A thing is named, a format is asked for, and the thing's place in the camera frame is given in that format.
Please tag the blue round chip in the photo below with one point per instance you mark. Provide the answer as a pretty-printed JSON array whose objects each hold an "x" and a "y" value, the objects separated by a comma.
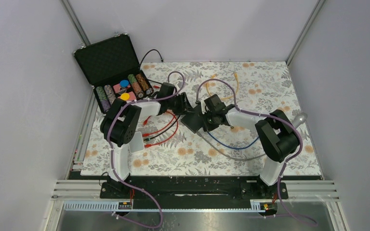
[{"x": 124, "y": 83}]

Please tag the black network switch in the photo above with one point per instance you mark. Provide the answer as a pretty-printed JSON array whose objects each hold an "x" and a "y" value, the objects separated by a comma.
[{"x": 195, "y": 121}]

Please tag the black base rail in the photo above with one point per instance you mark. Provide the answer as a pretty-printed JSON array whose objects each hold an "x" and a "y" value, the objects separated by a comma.
[{"x": 207, "y": 192}]

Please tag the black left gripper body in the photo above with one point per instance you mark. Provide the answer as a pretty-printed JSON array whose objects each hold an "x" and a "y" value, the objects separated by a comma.
[{"x": 178, "y": 104}]

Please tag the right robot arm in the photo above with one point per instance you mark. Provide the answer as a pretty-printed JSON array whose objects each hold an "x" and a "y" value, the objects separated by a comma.
[{"x": 279, "y": 136}]

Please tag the yellow round chip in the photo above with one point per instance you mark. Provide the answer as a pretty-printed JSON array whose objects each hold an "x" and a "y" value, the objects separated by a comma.
[{"x": 125, "y": 96}]

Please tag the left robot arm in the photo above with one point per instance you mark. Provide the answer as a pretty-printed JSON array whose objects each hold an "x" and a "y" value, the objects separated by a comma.
[{"x": 119, "y": 125}]

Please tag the silver microphone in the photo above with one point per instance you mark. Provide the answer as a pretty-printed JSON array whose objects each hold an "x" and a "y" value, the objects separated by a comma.
[{"x": 299, "y": 119}]

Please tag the black poker chip case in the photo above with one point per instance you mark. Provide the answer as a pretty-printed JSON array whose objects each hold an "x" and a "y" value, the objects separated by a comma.
[{"x": 109, "y": 62}]

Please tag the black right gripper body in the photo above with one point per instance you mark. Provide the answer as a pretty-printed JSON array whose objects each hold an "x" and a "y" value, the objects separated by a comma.
[{"x": 210, "y": 121}]

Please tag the white router box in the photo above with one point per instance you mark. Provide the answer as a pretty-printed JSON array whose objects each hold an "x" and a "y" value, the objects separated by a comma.
[{"x": 137, "y": 143}]

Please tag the clear dealer button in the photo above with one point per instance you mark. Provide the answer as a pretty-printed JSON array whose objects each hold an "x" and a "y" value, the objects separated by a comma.
[{"x": 121, "y": 91}]

